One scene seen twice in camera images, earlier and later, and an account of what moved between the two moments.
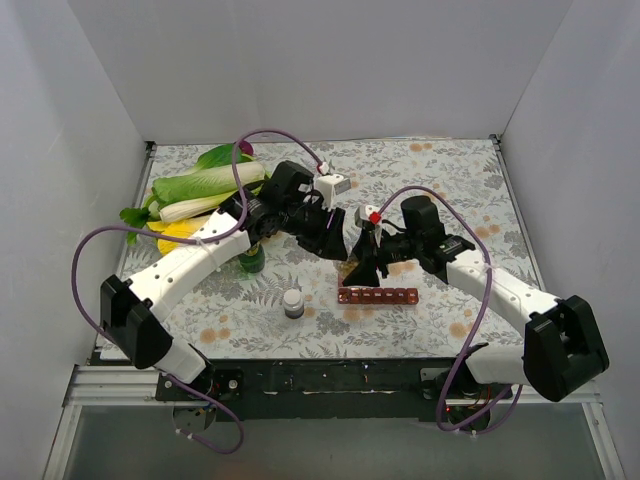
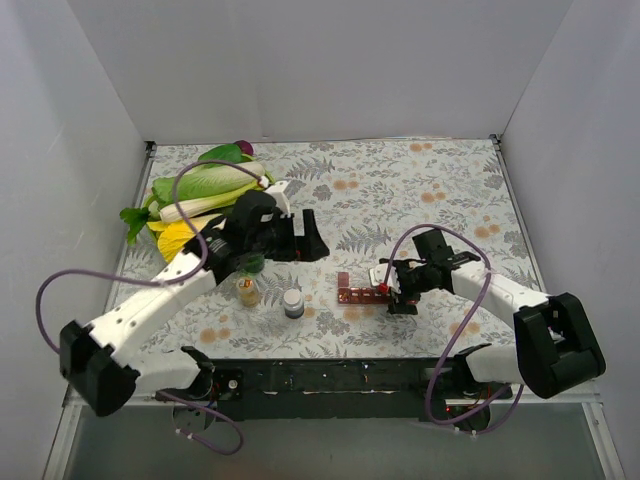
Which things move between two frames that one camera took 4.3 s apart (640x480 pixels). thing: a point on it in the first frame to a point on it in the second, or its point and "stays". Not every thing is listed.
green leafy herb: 134,217 stays
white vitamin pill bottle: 293,304 stays
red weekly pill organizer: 376,295 stays
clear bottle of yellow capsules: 346,267 to 248,292
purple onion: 246,147 stays
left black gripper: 320,220 to 292,240
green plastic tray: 178,203 stays
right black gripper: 378,250 to 405,288
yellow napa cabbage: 187,227 stays
